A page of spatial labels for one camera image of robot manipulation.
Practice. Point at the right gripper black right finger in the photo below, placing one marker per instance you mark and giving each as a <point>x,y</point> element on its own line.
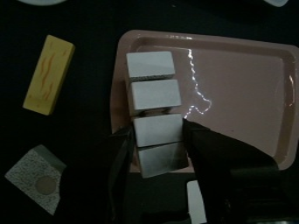
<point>217,157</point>

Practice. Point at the small light grey bowl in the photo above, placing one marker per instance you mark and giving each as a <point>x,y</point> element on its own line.
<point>276,2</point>

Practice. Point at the wooden knife block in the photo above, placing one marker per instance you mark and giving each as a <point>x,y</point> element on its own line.
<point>194,204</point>

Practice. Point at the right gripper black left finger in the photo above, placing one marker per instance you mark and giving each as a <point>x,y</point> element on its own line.
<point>120,175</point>

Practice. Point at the white speckled sushi piece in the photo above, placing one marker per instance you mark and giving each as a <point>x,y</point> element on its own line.
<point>26,175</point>

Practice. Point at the pink plastic tray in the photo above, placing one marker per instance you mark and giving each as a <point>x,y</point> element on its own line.
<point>240,96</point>

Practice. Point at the white flat plate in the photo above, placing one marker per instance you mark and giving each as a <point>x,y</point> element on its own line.
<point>40,2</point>

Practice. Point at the yellow wooden egg block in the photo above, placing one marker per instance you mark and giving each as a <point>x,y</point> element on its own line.
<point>48,75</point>

